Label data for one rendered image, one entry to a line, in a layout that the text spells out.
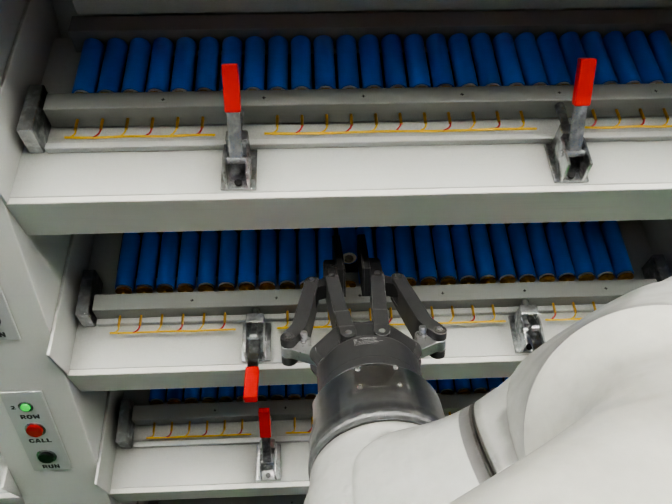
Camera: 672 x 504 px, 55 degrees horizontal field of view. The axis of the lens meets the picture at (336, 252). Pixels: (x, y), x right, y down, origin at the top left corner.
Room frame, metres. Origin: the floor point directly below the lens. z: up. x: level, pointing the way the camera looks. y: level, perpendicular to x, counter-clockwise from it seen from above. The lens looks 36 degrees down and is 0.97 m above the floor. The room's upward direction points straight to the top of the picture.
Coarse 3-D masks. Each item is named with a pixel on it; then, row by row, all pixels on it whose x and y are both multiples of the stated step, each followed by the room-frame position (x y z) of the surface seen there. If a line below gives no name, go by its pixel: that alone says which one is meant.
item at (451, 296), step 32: (352, 288) 0.49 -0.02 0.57; (416, 288) 0.49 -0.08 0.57; (448, 288) 0.49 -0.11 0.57; (480, 288) 0.49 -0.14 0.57; (512, 288) 0.49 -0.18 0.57; (544, 288) 0.49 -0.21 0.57; (576, 288) 0.50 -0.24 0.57; (608, 288) 0.50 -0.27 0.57; (160, 320) 0.47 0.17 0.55; (224, 320) 0.47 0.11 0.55; (288, 320) 0.47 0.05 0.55
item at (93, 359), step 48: (96, 240) 0.56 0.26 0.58; (624, 240) 0.57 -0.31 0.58; (96, 288) 0.49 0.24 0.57; (96, 336) 0.46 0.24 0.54; (144, 336) 0.46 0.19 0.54; (192, 336) 0.46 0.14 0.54; (240, 336) 0.46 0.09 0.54; (480, 336) 0.46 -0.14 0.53; (96, 384) 0.43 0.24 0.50; (144, 384) 0.44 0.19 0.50; (192, 384) 0.44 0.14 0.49; (240, 384) 0.44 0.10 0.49; (288, 384) 0.45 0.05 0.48
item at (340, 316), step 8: (328, 272) 0.45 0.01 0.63; (336, 272) 0.45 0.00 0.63; (328, 280) 0.44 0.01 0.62; (336, 280) 0.44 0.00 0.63; (328, 288) 0.43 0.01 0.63; (336, 288) 0.43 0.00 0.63; (328, 296) 0.42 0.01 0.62; (336, 296) 0.41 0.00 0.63; (328, 304) 0.42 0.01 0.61; (336, 304) 0.40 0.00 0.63; (344, 304) 0.40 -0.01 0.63; (336, 312) 0.38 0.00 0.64; (344, 312) 0.38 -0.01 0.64; (336, 320) 0.37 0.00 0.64; (344, 320) 0.37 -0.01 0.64; (344, 328) 0.36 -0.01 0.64; (352, 328) 0.36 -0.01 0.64; (344, 336) 0.35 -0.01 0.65; (352, 336) 0.35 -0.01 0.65
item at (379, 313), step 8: (376, 272) 0.45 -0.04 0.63; (376, 280) 0.44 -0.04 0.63; (384, 280) 0.44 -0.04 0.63; (376, 288) 0.43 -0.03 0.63; (384, 288) 0.43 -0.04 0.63; (376, 296) 0.41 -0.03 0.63; (384, 296) 0.41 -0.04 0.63; (376, 304) 0.40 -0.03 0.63; (384, 304) 0.40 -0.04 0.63; (376, 312) 0.38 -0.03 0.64; (384, 312) 0.38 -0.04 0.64; (376, 320) 0.37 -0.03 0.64; (384, 320) 0.37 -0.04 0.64; (376, 328) 0.36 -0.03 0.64; (384, 328) 0.36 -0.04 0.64
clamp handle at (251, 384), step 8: (256, 336) 0.44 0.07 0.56; (256, 344) 0.44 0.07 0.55; (248, 352) 0.43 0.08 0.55; (256, 352) 0.43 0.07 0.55; (248, 360) 0.42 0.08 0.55; (256, 360) 0.42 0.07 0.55; (248, 368) 0.40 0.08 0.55; (256, 368) 0.40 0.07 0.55; (248, 376) 0.40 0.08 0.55; (256, 376) 0.40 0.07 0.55; (248, 384) 0.39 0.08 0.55; (256, 384) 0.39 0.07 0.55; (248, 392) 0.38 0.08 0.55; (256, 392) 0.38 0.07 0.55; (248, 400) 0.37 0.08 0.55; (256, 400) 0.37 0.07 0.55
